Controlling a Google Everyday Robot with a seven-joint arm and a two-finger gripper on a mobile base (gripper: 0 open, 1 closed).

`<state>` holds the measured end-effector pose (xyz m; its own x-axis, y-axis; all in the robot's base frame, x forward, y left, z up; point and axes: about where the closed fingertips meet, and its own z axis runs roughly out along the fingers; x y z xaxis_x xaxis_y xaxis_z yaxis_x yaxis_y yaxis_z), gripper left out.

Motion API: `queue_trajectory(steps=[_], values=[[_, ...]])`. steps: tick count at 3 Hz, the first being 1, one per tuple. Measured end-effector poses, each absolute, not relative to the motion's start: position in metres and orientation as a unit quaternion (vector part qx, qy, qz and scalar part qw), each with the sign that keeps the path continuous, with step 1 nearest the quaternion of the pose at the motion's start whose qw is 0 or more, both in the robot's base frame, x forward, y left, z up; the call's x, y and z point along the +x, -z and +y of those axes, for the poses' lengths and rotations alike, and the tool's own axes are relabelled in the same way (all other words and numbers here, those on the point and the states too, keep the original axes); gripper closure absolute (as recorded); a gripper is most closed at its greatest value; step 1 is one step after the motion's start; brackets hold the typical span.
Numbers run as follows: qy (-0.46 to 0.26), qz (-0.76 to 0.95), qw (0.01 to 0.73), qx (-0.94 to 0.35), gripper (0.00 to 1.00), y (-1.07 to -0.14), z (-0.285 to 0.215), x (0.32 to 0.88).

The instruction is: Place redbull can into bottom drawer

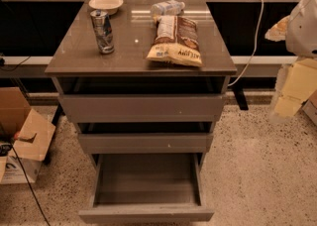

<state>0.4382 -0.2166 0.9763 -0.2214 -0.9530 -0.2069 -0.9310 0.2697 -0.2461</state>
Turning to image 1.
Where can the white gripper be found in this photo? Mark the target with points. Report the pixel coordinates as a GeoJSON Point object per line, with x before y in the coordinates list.
{"type": "Point", "coordinates": [303, 33]}

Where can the cardboard box at right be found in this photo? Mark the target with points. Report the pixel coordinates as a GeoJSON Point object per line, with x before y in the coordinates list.
{"type": "Point", "coordinates": [310, 107]}

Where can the silver blue redbull can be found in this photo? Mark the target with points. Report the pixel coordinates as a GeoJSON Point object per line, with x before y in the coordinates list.
{"type": "Point", "coordinates": [103, 31]}

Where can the brown yellow chip bag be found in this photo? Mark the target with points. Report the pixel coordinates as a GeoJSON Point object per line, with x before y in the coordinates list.
{"type": "Point", "coordinates": [176, 41]}

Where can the white paper bowl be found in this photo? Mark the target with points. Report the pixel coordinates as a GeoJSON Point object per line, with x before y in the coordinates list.
{"type": "Point", "coordinates": [111, 6]}

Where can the grey middle drawer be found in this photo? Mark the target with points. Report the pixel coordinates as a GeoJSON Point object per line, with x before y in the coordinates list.
{"type": "Point", "coordinates": [145, 143]}

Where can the grey open bottom drawer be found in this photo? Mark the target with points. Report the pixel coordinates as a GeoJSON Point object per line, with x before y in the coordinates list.
{"type": "Point", "coordinates": [145, 188]}

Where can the grey top drawer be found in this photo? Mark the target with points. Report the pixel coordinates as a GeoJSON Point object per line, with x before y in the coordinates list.
{"type": "Point", "coordinates": [141, 108]}

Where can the open cardboard box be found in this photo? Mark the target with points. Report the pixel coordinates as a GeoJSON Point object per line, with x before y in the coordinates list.
{"type": "Point", "coordinates": [30, 134]}

